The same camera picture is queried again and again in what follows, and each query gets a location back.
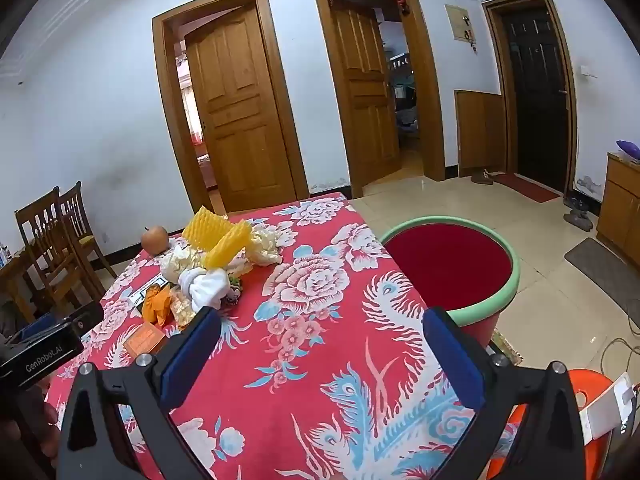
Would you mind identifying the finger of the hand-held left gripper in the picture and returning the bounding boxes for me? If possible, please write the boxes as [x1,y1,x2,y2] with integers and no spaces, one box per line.
[64,302,105,335]

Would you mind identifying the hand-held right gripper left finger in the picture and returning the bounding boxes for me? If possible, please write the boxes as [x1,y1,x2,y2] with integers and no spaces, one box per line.
[55,305,223,480]

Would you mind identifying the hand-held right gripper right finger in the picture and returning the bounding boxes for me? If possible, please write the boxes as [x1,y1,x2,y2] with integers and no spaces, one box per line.
[422,306,586,480]

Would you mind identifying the orange-edged snack packet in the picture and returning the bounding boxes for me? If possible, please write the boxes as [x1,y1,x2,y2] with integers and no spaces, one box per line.
[169,285,200,332]

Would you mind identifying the orange wrapper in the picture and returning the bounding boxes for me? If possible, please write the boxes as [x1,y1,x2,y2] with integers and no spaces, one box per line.
[141,284,175,327]

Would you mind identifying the red bucket green rim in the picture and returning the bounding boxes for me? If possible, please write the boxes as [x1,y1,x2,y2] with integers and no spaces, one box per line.
[378,216,521,348]

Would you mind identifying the person's left hand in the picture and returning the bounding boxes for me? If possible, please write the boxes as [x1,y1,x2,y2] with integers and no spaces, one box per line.
[15,395,62,461]

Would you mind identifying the orange flat packet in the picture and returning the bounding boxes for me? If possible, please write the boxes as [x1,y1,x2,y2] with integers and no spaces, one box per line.
[122,322,167,357]

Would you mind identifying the printed white packet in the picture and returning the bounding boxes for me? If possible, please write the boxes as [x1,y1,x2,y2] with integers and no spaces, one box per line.
[128,276,170,307]

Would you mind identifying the white plastic bag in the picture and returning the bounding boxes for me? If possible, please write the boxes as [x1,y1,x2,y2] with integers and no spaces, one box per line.
[179,266,232,312]

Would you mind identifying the green cartoon toy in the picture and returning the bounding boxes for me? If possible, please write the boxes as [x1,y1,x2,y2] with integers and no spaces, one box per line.
[224,274,245,307]

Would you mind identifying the wooden chair yellow cushion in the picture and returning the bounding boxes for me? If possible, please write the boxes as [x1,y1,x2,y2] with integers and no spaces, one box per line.
[56,180,119,282]

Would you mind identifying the white crumpled paper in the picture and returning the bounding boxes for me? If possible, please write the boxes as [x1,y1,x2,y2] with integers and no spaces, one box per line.
[159,244,203,282]

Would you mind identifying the apple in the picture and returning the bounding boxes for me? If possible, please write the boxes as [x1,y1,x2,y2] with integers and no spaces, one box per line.
[140,225,169,255]

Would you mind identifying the red floral tablecloth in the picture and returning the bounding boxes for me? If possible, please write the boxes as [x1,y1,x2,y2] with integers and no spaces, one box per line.
[45,192,516,480]

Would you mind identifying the cream crumpled plastic wrap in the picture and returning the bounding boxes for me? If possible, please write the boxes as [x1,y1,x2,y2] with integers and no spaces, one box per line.
[247,222,284,267]

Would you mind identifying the orange plastic stool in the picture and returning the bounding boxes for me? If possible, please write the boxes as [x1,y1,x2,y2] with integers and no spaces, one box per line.
[487,369,615,467]

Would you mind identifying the white box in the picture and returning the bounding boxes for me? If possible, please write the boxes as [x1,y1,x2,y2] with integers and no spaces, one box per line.
[580,374,637,438]

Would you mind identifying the grey floor mat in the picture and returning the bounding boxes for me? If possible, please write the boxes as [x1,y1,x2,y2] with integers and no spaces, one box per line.
[564,237,640,303]

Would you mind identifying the red doormat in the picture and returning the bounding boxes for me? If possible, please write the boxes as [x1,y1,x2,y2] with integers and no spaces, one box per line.
[494,172,562,204]

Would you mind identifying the grey slippers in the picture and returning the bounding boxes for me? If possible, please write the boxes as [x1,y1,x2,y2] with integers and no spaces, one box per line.
[563,194,597,232]

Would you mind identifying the wooden cabinet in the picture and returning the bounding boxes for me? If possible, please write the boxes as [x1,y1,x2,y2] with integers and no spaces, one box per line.
[596,151,640,257]

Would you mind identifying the wooden panel door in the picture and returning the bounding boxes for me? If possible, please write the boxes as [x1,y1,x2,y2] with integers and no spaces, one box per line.
[329,0,402,175]
[184,6,297,213]

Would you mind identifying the black entrance door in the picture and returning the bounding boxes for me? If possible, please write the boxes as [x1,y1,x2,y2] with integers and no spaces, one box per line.
[500,4,572,192]

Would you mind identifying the floor cable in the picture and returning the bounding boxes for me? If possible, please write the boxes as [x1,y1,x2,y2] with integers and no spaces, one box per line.
[599,305,640,373]

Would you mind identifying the wooden wall panel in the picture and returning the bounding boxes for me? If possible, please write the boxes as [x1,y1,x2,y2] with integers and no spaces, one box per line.
[454,89,507,177]

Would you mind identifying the beige wall fuse box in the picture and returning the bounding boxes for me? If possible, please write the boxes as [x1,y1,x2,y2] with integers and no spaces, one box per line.
[444,3,476,44]

